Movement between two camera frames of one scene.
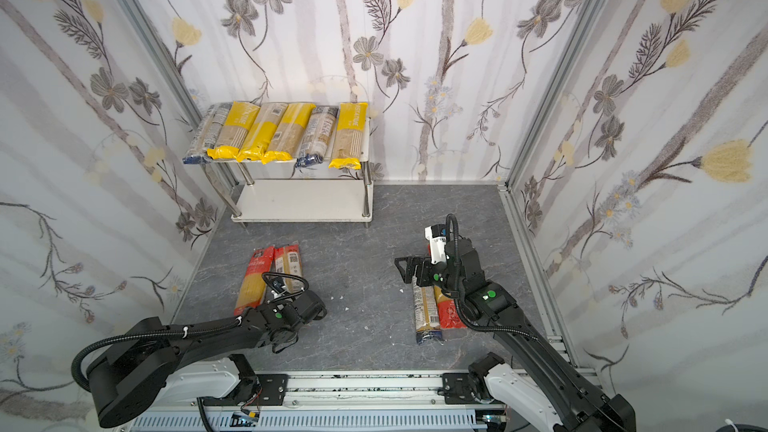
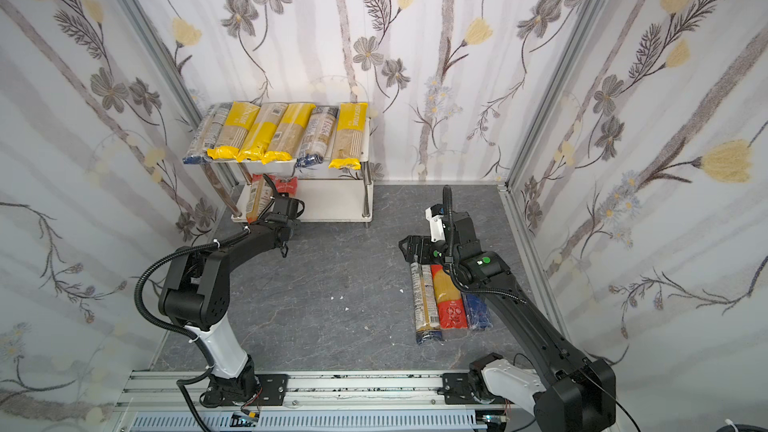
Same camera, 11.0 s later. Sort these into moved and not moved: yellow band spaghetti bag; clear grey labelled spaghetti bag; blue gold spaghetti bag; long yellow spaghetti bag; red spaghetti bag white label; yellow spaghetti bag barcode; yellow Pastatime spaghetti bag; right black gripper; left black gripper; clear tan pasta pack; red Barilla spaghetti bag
Moved: red spaghetti bag white label; left black gripper; right black gripper
Not moved: long yellow spaghetti bag; blue gold spaghetti bag; clear tan pasta pack; red Barilla spaghetti bag; yellow band spaghetti bag; clear grey labelled spaghetti bag; yellow spaghetti bag barcode; yellow Pastatime spaghetti bag
